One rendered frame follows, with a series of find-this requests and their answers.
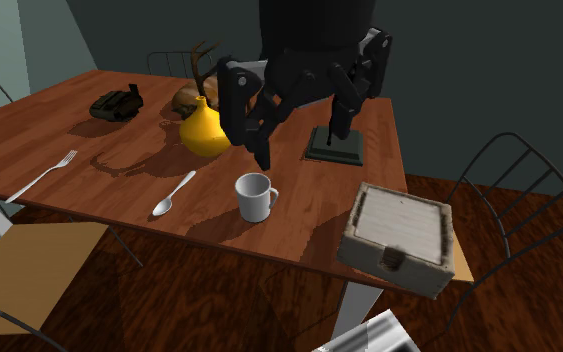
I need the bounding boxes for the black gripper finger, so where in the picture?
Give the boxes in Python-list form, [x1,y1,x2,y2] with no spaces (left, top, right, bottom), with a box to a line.
[217,55,332,172]
[328,26,393,143]

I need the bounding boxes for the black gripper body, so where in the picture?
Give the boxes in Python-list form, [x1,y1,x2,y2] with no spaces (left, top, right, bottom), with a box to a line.
[258,0,377,106]

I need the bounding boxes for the yellow round vase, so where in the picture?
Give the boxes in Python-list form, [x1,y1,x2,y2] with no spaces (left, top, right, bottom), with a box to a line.
[178,95,232,158]

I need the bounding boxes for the dark green square base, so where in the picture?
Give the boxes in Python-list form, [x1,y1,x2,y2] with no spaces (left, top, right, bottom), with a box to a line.
[304,125,364,167]

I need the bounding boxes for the brown skull with antlers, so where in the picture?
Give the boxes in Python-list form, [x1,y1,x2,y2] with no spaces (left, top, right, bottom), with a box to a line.
[171,40,224,120]

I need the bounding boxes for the white mug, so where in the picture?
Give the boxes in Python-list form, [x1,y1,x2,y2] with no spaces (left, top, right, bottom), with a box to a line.
[234,172,280,224]

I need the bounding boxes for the brown wooden table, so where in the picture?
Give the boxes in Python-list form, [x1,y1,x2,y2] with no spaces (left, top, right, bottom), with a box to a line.
[0,69,409,339]

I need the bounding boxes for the silver spoon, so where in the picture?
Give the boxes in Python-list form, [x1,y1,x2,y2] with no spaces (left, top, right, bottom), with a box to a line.
[151,170,197,217]

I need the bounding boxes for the weathered grey wooden box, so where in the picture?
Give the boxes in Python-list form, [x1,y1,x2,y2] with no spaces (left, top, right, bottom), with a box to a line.
[336,182,456,300]

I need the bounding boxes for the silver fork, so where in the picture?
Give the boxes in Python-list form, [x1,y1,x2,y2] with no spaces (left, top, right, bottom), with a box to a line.
[5,149,78,204]

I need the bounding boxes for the black wire chair tan seat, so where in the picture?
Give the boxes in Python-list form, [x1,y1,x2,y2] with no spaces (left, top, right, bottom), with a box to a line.
[0,221,144,352]
[444,131,563,338]

